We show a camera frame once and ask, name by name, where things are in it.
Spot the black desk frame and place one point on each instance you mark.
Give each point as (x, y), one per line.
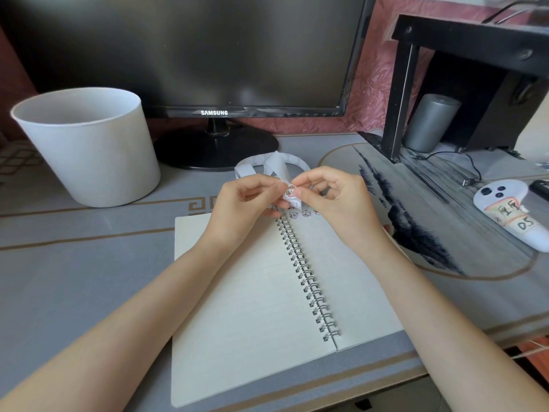
(363, 404)

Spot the grey patterned desk mat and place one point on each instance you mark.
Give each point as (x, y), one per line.
(86, 274)

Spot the white labelled VR controller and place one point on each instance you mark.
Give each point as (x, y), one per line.
(504, 208)

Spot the grey cylindrical speaker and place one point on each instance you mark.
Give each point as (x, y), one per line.
(433, 124)

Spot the orange woven bag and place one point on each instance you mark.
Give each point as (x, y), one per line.
(536, 364)

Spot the black shelf frame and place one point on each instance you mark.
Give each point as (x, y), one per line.
(399, 107)

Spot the black plug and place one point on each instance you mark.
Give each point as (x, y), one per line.
(468, 182)

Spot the person's left hand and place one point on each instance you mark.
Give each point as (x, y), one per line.
(236, 205)

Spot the white plastic waste bin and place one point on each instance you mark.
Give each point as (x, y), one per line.
(94, 158)

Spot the person's right hand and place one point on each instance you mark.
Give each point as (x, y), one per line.
(347, 201)

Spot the cream spiral notebook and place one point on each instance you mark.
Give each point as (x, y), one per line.
(244, 308)

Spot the person's right forearm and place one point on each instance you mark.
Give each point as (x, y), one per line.
(450, 321)

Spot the person's left forearm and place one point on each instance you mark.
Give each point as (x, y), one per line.
(120, 334)

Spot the black computer monitor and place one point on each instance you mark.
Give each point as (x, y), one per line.
(193, 47)

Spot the white sticker strip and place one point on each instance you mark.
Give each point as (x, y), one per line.
(274, 163)

